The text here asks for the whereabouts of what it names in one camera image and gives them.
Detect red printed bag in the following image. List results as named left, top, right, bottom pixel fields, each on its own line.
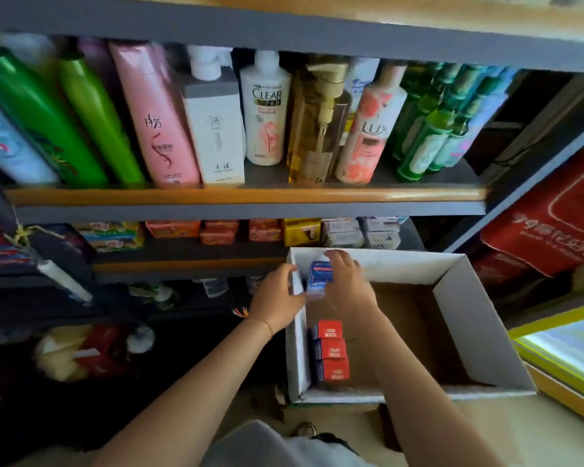
left=480, top=150, right=584, bottom=279

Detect yellow string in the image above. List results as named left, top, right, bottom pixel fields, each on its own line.
left=4, top=222, right=65, bottom=249

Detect white cardboard box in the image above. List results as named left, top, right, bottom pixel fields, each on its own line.
left=285, top=247, right=537, bottom=405

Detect thin wrist bracelet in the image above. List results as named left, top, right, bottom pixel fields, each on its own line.
left=248, top=315, right=274, bottom=337

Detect green and yellow soap packets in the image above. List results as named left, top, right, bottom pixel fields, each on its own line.
left=74, top=222, right=146, bottom=252

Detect dark green shampoo bottle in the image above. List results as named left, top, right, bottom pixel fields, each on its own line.
left=0, top=45, right=109, bottom=188

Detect blue toothpaste box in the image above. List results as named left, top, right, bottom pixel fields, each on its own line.
left=307, top=260, right=334, bottom=298

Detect white bottle with pink label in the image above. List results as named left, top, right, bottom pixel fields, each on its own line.
left=239, top=50, right=292, bottom=167

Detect red packet under bag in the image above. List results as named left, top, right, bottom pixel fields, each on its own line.
left=471, top=252, right=533, bottom=288

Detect grey metal shelf unit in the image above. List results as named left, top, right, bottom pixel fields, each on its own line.
left=0, top=0, right=584, bottom=336

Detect yellow framed freezer lid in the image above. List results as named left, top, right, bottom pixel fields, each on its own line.
left=507, top=300, right=584, bottom=429

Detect dark plastic packet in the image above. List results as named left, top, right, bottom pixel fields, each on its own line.
left=28, top=225, right=98, bottom=290

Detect row of green glass bottles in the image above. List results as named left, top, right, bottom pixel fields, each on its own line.
left=391, top=62, right=519, bottom=184

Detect person's right forearm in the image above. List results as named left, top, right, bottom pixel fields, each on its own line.
left=348, top=306, right=509, bottom=467

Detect golden pump bottle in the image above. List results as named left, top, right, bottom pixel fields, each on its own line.
left=286, top=62, right=353, bottom=186

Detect person's left forearm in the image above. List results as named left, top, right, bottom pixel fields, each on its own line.
left=91, top=316, right=289, bottom=467

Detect white and green small bottles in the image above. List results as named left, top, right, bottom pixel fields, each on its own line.
left=128, top=282, right=177, bottom=311

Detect mauve bottle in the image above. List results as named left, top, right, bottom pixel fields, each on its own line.
left=77, top=37, right=115, bottom=90

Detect person's left hand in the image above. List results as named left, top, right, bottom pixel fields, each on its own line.
left=247, top=263, right=307, bottom=334

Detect pale blue shampoo bottle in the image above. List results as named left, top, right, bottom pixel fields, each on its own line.
left=0, top=85, right=60, bottom=186

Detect pink shampoo bottle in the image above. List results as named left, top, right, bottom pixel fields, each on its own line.
left=108, top=41, right=201, bottom=189

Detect white bottle with blue label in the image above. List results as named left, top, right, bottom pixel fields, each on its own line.
left=345, top=57, right=381, bottom=114

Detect grey shirt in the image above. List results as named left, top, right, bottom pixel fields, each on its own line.
left=201, top=419, right=376, bottom=467

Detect white square pump bottle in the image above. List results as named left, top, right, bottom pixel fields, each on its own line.
left=176, top=45, right=246, bottom=186

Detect stack of grey soap boxes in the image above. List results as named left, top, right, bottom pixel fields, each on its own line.
left=321, top=218, right=366, bottom=249
left=364, top=216, right=403, bottom=251

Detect small white bottle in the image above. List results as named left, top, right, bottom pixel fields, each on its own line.
left=195, top=278, right=230, bottom=299

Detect pink floral body wash bottle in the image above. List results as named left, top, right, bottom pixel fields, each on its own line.
left=334, top=62, right=408, bottom=186

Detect person's right hand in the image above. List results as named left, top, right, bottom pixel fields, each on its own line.
left=321, top=249, right=378, bottom=319

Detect red plastic packet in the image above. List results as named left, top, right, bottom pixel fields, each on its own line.
left=74, top=325, right=129, bottom=379

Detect wide orange soap box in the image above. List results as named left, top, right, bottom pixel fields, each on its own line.
left=145, top=220, right=202, bottom=240

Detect white round brush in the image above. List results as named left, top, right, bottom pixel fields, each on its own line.
left=126, top=326, right=156, bottom=355

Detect white hanging tube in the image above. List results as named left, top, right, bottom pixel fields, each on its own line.
left=35, top=259, right=94, bottom=304

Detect light green shampoo bottle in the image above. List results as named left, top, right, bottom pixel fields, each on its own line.
left=57, top=52, right=146, bottom=186

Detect yellow and white plush bag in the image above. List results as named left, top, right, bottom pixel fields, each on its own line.
left=33, top=325, right=94, bottom=383

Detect red toothpaste box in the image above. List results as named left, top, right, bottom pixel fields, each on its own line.
left=313, top=338, right=347, bottom=361
left=311, top=320, right=344, bottom=341
left=314, top=358, right=351, bottom=383

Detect yellow soap box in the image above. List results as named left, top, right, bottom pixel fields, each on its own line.
left=283, top=218, right=323, bottom=248

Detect stack of red toothpaste boxes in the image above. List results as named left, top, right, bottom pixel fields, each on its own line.
left=0, top=225, right=36, bottom=269

